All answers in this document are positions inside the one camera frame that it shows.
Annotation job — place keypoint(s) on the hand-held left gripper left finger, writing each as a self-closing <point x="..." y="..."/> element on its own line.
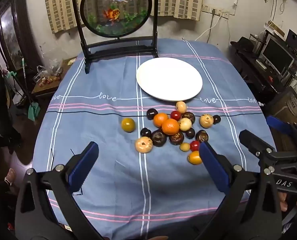
<point x="84" y="165"/>

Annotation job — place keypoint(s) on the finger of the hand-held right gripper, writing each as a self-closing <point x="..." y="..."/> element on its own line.
<point x="253" y="141"/>
<point x="278" y="124"/>

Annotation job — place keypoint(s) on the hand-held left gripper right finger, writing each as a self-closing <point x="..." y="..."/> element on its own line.
<point x="212" y="165"/>

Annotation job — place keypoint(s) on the orange yellow persimmon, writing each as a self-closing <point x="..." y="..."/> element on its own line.
<point x="194" y="158"/>

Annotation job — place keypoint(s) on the red tomato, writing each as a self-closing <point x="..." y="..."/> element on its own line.
<point x="195" y="145"/>
<point x="175" y="115"/>

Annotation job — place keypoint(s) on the dark brown mangosteen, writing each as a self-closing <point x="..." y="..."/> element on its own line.
<point x="176" y="138"/>
<point x="201" y="136"/>
<point x="189" y="117"/>
<point x="158" y="138"/>

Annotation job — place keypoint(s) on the small yellow ball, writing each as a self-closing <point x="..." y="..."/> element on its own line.
<point x="185" y="147"/>

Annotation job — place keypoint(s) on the small dark plum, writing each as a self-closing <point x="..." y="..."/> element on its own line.
<point x="190" y="133"/>
<point x="151" y="114"/>
<point x="145" y="132"/>
<point x="216" y="119"/>

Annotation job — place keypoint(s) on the tan spotted pumpkin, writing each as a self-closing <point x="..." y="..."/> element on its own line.
<point x="206" y="121"/>
<point x="143" y="144"/>

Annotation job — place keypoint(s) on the smooth beige ball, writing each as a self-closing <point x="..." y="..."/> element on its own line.
<point x="181" y="106"/>
<point x="185" y="124"/>

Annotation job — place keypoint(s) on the orange tangerine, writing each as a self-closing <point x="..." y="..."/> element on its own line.
<point x="170" y="127"/>
<point x="160" y="120"/>

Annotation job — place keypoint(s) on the yellow green persimmon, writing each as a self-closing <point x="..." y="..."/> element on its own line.
<point x="128" y="125"/>

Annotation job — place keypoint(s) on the white oval plate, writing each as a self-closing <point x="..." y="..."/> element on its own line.
<point x="168" y="78"/>

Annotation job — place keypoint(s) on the person's right hand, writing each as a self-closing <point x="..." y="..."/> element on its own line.
<point x="283" y="202"/>

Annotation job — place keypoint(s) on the blue striped tablecloth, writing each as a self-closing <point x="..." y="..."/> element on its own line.
<point x="108" y="140"/>

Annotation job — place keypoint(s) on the black computer desk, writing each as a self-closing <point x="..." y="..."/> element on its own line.
<point x="258" y="77"/>

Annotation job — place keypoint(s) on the computer monitor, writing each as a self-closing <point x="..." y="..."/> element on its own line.
<point x="277" y="55"/>

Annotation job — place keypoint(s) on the green dustpan with broom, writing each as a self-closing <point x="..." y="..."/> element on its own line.
<point x="34" y="111"/>

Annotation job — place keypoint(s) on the black speaker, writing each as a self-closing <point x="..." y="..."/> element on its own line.
<point x="294" y="40"/>

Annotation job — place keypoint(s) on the wooden side table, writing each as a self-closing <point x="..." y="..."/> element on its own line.
<point x="46" y="87"/>

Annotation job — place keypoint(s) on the black hat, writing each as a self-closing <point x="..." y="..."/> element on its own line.
<point x="243" y="43"/>

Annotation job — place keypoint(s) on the clear plastic bags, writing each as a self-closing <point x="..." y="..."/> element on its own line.
<point x="51" y="67"/>

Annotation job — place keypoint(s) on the dark wooden framed cabinet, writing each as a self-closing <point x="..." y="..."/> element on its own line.
<point x="29" y="30"/>

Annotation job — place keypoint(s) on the beige checked curtain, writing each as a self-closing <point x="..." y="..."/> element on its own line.
<point x="178" y="0"/>

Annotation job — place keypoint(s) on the round goldfish screen stand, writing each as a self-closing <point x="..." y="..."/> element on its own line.
<point x="116" y="5"/>

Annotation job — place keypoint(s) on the white wall power strip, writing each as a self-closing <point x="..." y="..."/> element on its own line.
<point x="214" y="10"/>

